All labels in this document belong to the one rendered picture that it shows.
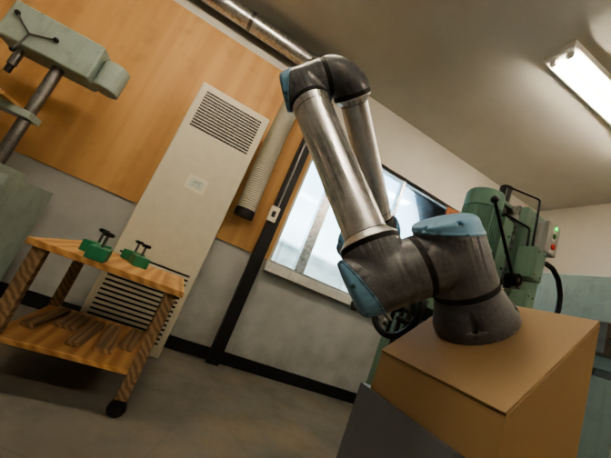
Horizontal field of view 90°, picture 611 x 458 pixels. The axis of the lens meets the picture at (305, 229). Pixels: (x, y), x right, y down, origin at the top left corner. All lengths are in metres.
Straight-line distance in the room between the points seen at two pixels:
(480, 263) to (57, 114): 2.60
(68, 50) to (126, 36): 0.66
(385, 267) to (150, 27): 2.64
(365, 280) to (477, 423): 0.31
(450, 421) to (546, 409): 0.16
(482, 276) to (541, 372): 0.19
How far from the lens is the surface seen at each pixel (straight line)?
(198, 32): 2.99
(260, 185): 2.38
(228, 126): 2.34
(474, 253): 0.74
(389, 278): 0.69
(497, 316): 0.80
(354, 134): 1.03
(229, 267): 2.48
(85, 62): 2.32
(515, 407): 0.67
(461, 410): 0.69
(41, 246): 1.45
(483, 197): 1.70
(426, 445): 0.72
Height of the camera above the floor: 0.69
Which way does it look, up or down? 12 degrees up
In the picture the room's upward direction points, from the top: 22 degrees clockwise
